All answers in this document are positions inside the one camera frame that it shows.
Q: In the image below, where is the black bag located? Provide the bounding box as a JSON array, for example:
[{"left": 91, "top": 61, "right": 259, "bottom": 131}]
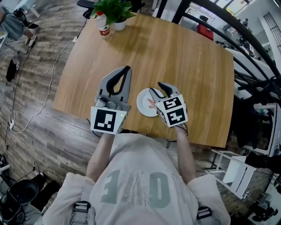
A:
[{"left": 5, "top": 58, "right": 18, "bottom": 82}]

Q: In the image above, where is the white plate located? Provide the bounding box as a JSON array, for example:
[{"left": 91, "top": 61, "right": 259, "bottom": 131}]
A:
[{"left": 136, "top": 87, "right": 168, "bottom": 117}]

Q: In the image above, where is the white cable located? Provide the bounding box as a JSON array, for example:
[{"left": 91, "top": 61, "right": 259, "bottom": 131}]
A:
[{"left": 9, "top": 36, "right": 78, "bottom": 134}]

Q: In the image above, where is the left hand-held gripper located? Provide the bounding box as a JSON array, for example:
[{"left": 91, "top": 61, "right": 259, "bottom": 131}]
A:
[{"left": 90, "top": 65, "right": 133, "bottom": 135}]

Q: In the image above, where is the red box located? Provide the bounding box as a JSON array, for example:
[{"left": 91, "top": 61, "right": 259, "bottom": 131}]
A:
[{"left": 196, "top": 23, "right": 214, "bottom": 41}]

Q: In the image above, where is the person's white printed t-shirt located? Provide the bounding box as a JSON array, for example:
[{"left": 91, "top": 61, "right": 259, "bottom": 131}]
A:
[{"left": 42, "top": 133, "right": 231, "bottom": 225}]

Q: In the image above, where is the white table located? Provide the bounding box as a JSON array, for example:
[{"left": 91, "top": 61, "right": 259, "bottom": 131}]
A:
[{"left": 225, "top": 47, "right": 281, "bottom": 88}]

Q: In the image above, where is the black cable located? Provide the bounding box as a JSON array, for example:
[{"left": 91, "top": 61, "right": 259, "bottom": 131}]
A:
[{"left": 166, "top": 123, "right": 190, "bottom": 149}]

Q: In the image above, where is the person's right forearm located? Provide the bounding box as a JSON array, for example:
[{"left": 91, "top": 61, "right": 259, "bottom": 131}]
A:
[{"left": 174, "top": 124, "right": 197, "bottom": 185}]

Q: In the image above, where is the green potted plant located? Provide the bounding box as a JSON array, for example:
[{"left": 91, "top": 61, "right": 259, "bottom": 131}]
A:
[{"left": 90, "top": 0, "right": 137, "bottom": 31}]

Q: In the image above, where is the white metal rack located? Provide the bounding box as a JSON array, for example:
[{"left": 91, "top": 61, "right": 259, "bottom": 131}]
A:
[{"left": 205, "top": 149, "right": 257, "bottom": 200}]

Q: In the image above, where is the black metal railing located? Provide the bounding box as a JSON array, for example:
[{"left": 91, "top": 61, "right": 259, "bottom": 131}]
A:
[{"left": 155, "top": 0, "right": 281, "bottom": 93}]

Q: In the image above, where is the red label water bottle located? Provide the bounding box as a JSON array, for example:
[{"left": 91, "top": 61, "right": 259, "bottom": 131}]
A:
[{"left": 96, "top": 11, "right": 112, "bottom": 40}]

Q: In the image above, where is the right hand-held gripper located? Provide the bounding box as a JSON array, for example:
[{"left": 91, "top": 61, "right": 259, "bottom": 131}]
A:
[{"left": 149, "top": 82, "right": 189, "bottom": 128}]

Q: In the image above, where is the person's left forearm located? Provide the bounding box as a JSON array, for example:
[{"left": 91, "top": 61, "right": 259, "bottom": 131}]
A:
[{"left": 86, "top": 131, "right": 116, "bottom": 183}]

